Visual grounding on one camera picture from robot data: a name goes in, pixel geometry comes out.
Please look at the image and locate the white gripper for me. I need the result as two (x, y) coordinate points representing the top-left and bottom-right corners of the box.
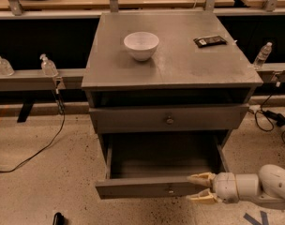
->
(187, 172), (237, 204)

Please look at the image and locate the grey drawer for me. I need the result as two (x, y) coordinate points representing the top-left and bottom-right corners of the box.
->
(89, 104), (248, 134)
(96, 131), (229, 199)

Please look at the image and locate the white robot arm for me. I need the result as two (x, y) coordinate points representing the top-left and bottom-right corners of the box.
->
(187, 164), (285, 210)

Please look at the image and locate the grey top drawer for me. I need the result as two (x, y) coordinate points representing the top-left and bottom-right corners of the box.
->
(89, 104), (248, 134)

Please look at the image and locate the grey wooden drawer cabinet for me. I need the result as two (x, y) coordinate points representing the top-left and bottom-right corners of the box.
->
(81, 10), (264, 161)

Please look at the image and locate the blue tape floor mark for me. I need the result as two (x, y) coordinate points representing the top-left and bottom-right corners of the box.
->
(243, 210), (270, 225)

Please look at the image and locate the clear plastic water bottle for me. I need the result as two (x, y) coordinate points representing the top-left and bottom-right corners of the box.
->
(253, 42), (273, 69)

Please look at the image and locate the black object bottom edge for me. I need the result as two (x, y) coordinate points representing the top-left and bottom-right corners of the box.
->
(52, 213), (65, 225)

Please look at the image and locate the white ceramic bowl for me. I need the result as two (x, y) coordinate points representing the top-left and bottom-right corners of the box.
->
(124, 32), (159, 61)

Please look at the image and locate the clear pump bottle near cabinet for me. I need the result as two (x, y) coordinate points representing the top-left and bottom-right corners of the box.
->
(40, 53), (58, 77)

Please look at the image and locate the clear pump bottle far left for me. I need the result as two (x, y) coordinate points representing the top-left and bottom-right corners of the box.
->
(0, 56), (14, 76)

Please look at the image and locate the black power adapter cable right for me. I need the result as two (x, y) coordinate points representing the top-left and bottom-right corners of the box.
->
(248, 84), (285, 152)

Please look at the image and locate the black floor cable left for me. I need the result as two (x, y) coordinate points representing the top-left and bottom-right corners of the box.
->
(0, 80), (67, 175)

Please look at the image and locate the grey metal rail bench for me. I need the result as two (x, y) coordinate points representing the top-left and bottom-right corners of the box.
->
(0, 62), (285, 124)

